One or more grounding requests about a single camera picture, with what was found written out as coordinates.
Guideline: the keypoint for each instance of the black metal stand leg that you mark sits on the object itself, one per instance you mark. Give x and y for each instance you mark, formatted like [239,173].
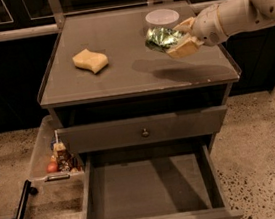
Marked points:
[27,190]

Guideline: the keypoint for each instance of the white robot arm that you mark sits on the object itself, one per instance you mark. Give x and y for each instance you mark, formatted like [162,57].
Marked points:
[238,16]

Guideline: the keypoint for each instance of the brown snack packet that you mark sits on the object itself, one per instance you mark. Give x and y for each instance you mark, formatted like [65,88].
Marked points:
[63,157]

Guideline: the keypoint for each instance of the brass top drawer knob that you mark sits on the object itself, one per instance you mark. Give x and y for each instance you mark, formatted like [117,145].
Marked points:
[145,133]

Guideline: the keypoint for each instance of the clear plastic storage bin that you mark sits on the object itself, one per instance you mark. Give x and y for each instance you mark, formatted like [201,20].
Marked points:
[41,154]

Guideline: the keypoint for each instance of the grey wooden drawer cabinet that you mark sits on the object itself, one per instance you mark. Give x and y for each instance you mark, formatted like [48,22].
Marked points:
[136,82]

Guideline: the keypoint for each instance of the yellow sponge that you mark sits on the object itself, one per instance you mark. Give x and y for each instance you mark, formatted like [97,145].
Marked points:
[93,61]

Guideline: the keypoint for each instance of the grey top drawer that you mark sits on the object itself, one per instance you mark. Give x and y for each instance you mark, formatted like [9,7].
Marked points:
[127,132]

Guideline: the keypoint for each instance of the white ceramic bowl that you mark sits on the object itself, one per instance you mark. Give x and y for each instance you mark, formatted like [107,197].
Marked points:
[162,17]

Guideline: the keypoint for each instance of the red round fruit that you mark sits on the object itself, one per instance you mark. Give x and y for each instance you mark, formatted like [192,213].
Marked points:
[52,167]

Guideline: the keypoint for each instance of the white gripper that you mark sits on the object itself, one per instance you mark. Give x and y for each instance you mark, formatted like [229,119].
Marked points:
[207,26]

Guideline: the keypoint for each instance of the grey open middle drawer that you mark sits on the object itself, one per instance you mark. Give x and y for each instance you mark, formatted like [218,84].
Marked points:
[161,181]

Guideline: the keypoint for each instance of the crushed green can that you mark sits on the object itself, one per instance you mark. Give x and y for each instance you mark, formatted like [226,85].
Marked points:
[162,39]

